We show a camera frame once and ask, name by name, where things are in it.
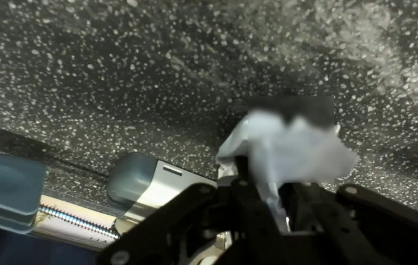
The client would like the long white bar device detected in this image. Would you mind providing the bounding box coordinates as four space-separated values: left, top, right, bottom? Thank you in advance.
105 152 220 224

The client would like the small white paper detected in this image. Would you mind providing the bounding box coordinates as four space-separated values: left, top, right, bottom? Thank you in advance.
215 108 361 233

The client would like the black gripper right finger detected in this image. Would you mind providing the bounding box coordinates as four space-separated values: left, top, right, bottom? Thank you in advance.
280 179 418 265

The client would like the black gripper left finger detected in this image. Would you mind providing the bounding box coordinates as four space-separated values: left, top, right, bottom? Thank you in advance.
96 155 289 265

